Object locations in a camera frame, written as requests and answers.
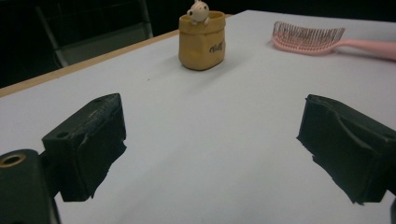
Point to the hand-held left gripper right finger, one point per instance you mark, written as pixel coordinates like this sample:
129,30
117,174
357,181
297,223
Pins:
351,149

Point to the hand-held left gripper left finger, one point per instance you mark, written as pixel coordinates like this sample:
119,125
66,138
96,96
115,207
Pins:
84,146

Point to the pink hairbrush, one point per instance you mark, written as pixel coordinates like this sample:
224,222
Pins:
306,48

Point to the tan holder cup with bunny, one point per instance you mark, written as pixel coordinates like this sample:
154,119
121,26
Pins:
199,46

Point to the grey metal table frame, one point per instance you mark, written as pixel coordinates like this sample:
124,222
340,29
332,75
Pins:
102,43

